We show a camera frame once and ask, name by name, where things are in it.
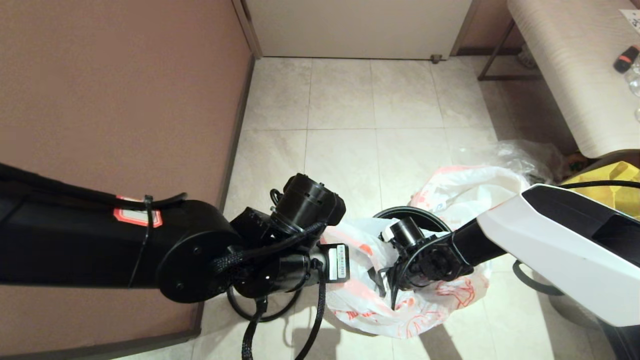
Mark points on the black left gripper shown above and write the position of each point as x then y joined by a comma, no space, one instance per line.
340,262

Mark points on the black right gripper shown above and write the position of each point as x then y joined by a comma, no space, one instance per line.
405,280

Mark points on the fresh white pink trash bag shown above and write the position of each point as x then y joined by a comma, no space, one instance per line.
360,305

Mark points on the used white pink trash bag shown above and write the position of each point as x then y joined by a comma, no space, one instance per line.
480,185

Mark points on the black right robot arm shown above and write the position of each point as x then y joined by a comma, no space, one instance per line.
575,250

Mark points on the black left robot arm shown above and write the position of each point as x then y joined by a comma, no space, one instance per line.
75,240

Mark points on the black round trash bin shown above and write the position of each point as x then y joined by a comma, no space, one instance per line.
415,219

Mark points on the clear crumpled plastic bag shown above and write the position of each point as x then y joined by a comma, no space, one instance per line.
530,155

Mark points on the yellow shopping bag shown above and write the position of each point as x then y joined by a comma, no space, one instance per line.
620,195

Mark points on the grey ribbed stool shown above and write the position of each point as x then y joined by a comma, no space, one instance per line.
575,312

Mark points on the small metal door stopper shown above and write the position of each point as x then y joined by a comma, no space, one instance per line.
436,58

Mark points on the green printed package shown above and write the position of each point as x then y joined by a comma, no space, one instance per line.
577,161

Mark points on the white door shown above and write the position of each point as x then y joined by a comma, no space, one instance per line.
360,27

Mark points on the small grey patterned object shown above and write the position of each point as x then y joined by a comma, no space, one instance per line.
525,59

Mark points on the black orange marker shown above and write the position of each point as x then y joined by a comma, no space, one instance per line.
626,59

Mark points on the white printed paper sheet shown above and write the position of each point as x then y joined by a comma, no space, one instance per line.
631,19

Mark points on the dark metal table frame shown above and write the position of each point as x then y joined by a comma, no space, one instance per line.
492,55

